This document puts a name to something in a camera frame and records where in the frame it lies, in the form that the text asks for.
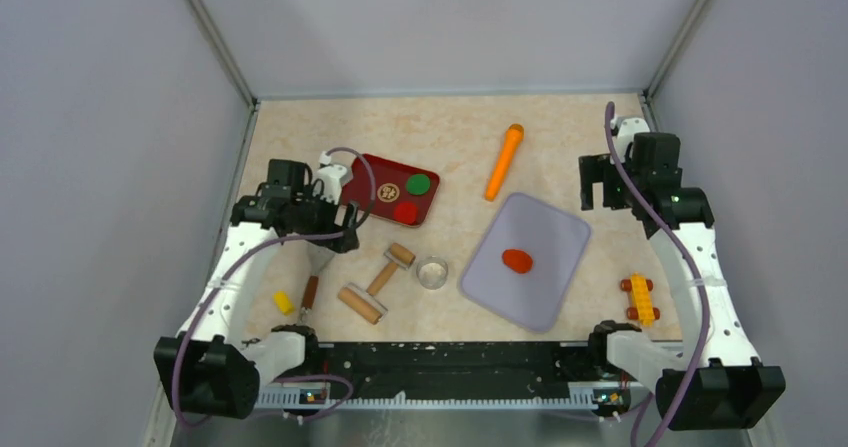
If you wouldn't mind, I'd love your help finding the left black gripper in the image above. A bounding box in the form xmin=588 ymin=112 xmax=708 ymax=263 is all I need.
xmin=290 ymin=184 xmax=358 ymax=253

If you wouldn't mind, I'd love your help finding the wooden double-ended dough roller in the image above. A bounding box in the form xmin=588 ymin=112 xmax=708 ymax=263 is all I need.
xmin=337 ymin=243 xmax=416 ymax=325

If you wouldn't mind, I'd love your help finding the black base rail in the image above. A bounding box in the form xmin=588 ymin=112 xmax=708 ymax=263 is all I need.
xmin=276 ymin=341 xmax=641 ymax=409

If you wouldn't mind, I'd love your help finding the small yellow block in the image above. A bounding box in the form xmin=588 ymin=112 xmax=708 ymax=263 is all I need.
xmin=272 ymin=291 xmax=296 ymax=316

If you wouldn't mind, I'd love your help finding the yellow toy car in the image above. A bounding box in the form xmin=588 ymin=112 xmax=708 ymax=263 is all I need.
xmin=619 ymin=273 xmax=661 ymax=327

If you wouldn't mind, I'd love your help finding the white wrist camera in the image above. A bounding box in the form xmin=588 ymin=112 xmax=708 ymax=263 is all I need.
xmin=611 ymin=114 xmax=651 ymax=160
xmin=312 ymin=151 xmax=353 ymax=205

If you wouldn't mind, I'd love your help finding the metal scraper wooden handle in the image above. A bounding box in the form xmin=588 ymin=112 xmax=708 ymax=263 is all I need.
xmin=297 ymin=243 xmax=336 ymax=325

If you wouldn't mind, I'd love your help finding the orange-red dough lump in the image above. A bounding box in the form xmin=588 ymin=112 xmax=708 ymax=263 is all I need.
xmin=501 ymin=249 xmax=534 ymax=275

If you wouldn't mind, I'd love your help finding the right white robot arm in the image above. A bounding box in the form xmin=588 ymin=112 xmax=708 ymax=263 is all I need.
xmin=578 ymin=133 xmax=786 ymax=431

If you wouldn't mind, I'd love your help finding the green dough disc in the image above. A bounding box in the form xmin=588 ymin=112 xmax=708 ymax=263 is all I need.
xmin=405 ymin=173 xmax=432 ymax=196

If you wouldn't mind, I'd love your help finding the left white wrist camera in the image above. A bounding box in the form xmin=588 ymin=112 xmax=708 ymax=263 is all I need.
xmin=312 ymin=151 xmax=353 ymax=205

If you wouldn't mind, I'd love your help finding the orange plastic rolling pin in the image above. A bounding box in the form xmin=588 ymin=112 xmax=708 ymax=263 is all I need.
xmin=483 ymin=124 xmax=524 ymax=202

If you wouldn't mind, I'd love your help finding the dark red lacquer tray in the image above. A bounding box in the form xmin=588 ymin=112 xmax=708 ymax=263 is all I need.
xmin=340 ymin=153 xmax=441 ymax=228

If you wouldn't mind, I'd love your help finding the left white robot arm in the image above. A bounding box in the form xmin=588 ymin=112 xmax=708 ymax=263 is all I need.
xmin=153 ymin=155 xmax=359 ymax=421

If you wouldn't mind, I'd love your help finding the lavender plastic cutting board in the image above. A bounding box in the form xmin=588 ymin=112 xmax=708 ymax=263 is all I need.
xmin=459 ymin=193 xmax=591 ymax=333

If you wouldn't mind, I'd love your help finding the red dough disc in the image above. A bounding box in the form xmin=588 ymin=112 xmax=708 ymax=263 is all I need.
xmin=392 ymin=202 xmax=418 ymax=226

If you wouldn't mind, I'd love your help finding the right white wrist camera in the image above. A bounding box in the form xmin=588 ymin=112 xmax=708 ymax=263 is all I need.
xmin=611 ymin=114 xmax=651 ymax=160

